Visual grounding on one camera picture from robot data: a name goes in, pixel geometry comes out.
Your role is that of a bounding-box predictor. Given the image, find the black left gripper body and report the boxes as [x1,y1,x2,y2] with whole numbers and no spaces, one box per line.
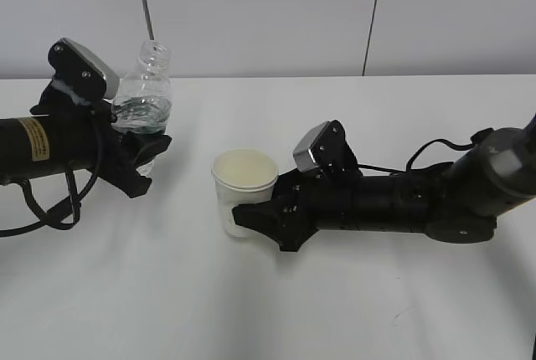
[28,83,135,179]

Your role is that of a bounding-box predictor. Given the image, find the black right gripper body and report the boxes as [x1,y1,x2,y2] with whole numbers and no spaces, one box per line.
[282,169,363,231]

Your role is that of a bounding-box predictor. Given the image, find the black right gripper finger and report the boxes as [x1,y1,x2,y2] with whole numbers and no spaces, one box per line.
[231,203,318,251]
[271,169,322,201]

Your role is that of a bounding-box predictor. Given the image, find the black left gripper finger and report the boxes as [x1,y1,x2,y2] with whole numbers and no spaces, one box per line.
[104,162,151,198]
[121,131,172,167]

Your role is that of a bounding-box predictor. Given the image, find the clear green-label water bottle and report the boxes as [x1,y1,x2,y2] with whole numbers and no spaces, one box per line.
[111,39,173,177]

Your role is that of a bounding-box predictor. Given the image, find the white paper cup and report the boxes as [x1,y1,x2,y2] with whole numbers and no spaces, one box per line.
[211,149,279,239]

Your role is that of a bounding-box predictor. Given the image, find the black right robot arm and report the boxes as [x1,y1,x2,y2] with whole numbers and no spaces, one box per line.
[232,120,535,252]

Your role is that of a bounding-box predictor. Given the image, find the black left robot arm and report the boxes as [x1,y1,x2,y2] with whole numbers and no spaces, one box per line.
[1,85,172,198]

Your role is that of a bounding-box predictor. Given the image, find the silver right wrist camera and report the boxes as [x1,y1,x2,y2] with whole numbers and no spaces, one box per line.
[292,120,358,173]

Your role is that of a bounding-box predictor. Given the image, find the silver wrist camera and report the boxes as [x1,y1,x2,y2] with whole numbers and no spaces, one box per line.
[48,38,120,102]
[292,120,358,173]

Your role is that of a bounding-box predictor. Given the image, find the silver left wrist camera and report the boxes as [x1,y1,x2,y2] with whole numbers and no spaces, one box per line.
[48,38,120,102]

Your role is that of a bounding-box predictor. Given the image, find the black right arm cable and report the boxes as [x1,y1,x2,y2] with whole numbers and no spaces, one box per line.
[358,127,495,177]

